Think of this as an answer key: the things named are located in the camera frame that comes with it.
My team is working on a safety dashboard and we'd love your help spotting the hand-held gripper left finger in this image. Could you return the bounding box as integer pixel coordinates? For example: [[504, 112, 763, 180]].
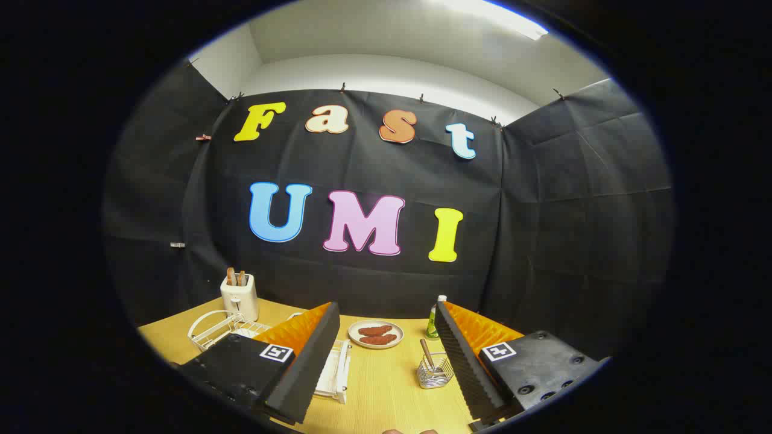
[[172, 301, 341, 426]]

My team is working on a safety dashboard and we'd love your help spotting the black backdrop cloth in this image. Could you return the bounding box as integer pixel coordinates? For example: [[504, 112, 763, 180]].
[[103, 60, 673, 362]]

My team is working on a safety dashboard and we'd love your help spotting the beige plate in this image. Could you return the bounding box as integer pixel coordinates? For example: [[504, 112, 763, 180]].
[[348, 319, 405, 350]]

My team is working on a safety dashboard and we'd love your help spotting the white toaster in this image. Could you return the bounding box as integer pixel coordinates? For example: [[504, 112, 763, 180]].
[[220, 274, 260, 322]]

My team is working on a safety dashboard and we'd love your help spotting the row of black binder clips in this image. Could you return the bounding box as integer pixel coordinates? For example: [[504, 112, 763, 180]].
[[187, 57, 568, 130]]

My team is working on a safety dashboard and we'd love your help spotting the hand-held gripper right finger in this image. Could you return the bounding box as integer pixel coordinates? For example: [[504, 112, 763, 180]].
[[435, 300, 610, 432]]

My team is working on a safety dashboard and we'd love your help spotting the metal wire basket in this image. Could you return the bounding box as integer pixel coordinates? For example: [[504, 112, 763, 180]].
[[416, 353, 455, 389]]

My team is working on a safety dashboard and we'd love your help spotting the white wire dish rack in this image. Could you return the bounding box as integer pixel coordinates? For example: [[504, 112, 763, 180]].
[[188, 310, 352, 404]]

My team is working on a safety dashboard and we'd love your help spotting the green label drink bottle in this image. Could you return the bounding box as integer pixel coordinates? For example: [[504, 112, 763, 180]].
[[426, 295, 448, 340]]

